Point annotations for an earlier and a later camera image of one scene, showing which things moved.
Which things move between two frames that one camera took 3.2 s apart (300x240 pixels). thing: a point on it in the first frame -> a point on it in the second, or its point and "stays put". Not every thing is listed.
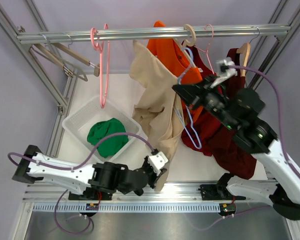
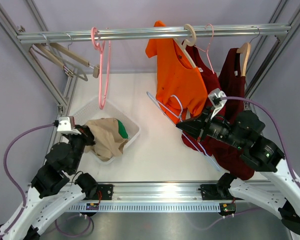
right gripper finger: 187,92 -> 192,127
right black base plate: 211,192 stays put
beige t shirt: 157,109 -> 108,143
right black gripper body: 211,99 -> 216,128
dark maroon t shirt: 224,143 stays put
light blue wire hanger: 177,114 -> 205,155
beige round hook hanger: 187,43 stays put
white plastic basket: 77,125 stays put
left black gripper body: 152,175 -> 78,142
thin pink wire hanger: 207,47 stays put
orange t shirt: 173,56 stays put
